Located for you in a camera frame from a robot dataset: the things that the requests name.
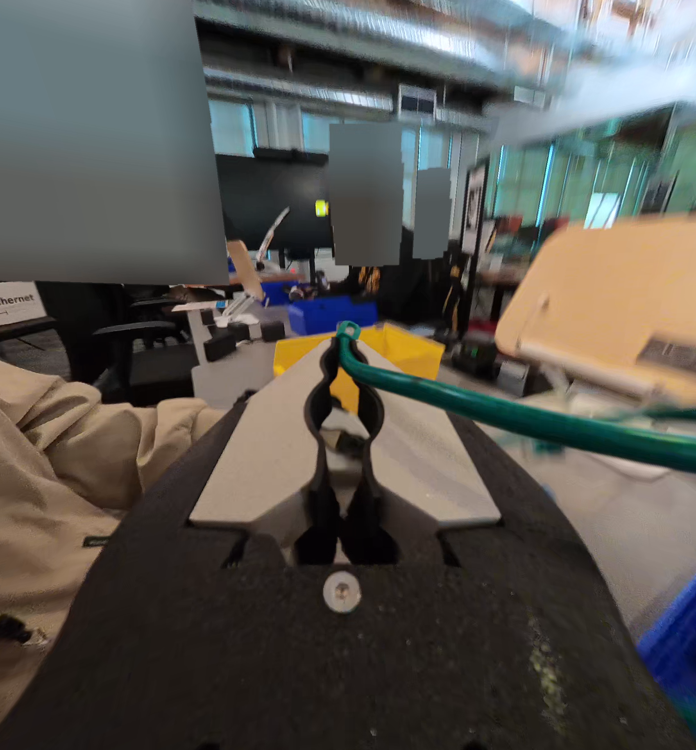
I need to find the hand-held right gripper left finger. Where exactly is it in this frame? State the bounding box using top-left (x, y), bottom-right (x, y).
top-left (188, 339), bottom-right (342, 564)

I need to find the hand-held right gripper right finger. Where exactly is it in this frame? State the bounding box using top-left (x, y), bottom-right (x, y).
top-left (337, 339), bottom-right (502, 564)

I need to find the green ethernet cable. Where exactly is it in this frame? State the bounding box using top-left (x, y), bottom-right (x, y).
top-left (335, 320), bottom-right (696, 477)

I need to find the yellow plastic bin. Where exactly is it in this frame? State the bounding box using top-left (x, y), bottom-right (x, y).
top-left (273, 322), bottom-right (446, 414)

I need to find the blue plastic bin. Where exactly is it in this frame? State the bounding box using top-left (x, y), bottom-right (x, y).
top-left (638, 545), bottom-right (696, 750)
top-left (288, 296), bottom-right (379, 336)

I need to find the person's left forearm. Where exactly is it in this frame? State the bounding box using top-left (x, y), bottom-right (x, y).
top-left (0, 350), bottom-right (227, 511)

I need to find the black device with green light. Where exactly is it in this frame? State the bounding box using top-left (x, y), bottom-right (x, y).
top-left (462, 340), bottom-right (499, 376)

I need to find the black office chair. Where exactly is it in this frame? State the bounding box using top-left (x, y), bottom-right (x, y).
top-left (93, 299), bottom-right (199, 405)

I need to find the light wooden board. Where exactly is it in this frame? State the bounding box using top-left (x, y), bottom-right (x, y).
top-left (494, 214), bottom-right (696, 405)

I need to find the black monitor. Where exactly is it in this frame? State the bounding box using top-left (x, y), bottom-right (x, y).
top-left (216, 154), bottom-right (334, 253)

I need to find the black white marker sign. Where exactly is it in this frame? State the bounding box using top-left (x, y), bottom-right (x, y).
top-left (460, 161), bottom-right (489, 255)

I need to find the white paper sign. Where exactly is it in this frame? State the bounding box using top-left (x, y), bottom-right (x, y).
top-left (0, 281), bottom-right (47, 335)

